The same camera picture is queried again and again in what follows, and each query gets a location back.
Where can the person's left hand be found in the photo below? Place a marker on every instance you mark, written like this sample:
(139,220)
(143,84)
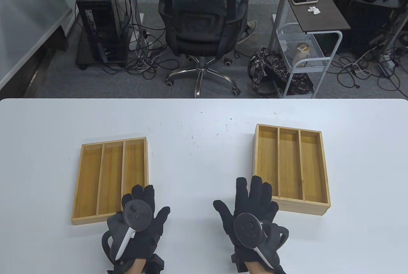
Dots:
(148,239)

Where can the person's right hand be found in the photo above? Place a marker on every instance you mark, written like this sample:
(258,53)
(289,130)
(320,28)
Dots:
(251,197)

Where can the person's right forearm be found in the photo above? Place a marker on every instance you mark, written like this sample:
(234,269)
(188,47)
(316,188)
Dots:
(256,268)

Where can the person's left forearm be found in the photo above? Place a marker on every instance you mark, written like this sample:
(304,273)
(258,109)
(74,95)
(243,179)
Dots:
(136,267)

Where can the black patterned backpack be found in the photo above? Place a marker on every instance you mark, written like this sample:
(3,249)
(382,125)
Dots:
(264,66)

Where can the white rolling cart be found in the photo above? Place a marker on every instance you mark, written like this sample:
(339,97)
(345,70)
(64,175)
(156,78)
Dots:
(318,62)

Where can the beige bottle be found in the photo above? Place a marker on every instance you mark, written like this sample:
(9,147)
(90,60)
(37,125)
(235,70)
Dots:
(302,52)

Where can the black mesh office chair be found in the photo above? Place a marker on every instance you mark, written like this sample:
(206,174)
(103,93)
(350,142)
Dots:
(197,22)

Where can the dark wooden side table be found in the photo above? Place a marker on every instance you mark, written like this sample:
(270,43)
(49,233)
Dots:
(322,18)

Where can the crumpled white tissue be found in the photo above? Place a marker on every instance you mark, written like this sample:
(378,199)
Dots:
(314,10)

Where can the white power strip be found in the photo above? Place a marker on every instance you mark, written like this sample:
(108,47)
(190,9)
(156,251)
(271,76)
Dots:
(142,31)

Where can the black computer stand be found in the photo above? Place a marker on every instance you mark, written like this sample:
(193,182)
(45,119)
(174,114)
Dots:
(366,22)

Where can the black computer tower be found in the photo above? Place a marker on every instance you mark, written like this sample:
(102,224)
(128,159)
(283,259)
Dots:
(98,18)

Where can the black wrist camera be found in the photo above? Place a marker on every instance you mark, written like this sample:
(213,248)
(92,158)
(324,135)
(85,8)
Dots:
(156,264)
(237,261)

